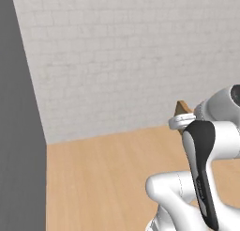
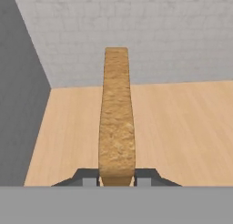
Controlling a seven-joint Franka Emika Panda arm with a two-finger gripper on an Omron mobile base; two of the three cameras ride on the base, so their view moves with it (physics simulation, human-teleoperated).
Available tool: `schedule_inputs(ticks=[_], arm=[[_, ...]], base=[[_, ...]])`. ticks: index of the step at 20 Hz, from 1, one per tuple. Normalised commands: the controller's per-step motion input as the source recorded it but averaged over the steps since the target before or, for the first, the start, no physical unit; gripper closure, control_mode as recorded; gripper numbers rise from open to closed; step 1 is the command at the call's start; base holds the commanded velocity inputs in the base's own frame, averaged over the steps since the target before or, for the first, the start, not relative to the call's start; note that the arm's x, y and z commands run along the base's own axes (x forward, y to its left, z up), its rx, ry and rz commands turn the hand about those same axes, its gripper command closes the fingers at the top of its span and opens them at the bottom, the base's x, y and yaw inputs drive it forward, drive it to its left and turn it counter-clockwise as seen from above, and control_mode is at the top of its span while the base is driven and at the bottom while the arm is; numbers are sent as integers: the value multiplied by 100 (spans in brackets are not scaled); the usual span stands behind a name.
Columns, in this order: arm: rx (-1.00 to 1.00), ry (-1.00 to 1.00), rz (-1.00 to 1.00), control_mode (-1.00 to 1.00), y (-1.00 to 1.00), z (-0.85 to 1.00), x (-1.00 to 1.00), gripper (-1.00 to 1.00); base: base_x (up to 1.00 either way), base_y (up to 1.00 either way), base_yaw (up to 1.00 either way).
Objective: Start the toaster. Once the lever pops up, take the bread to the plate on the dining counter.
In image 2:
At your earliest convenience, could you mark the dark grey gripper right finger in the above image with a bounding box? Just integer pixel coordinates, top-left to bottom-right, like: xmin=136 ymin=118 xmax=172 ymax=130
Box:
xmin=133 ymin=168 xmax=183 ymax=188

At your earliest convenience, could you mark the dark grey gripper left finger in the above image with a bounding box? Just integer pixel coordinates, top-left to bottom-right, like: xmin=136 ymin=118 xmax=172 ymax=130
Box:
xmin=50 ymin=168 xmax=101 ymax=188

